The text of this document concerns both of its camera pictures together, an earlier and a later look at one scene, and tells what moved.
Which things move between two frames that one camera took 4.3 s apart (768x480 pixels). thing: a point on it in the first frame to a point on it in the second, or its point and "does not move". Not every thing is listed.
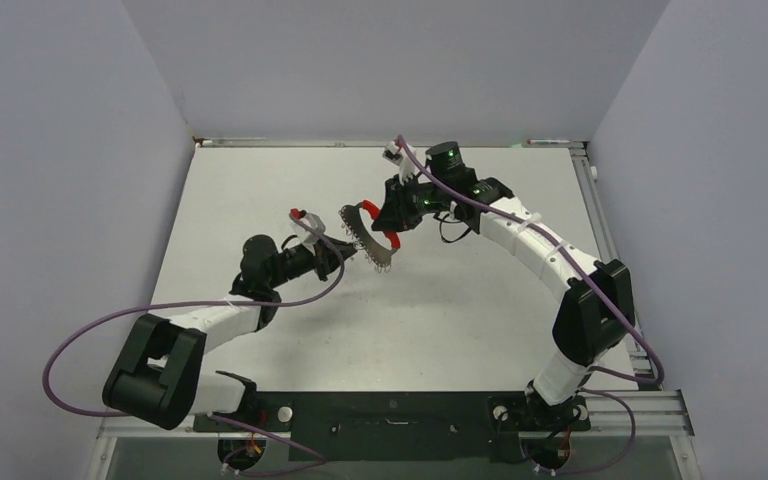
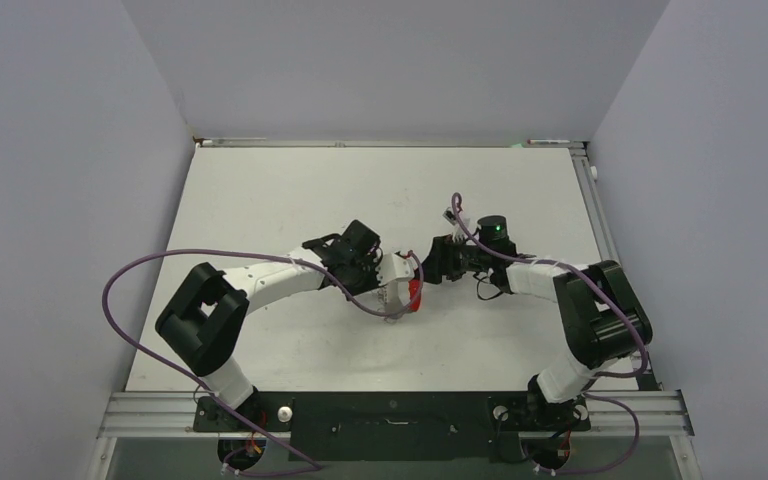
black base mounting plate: (394, 426) does not move
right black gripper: (397, 214) to (441, 261)
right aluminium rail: (644, 374) does not move
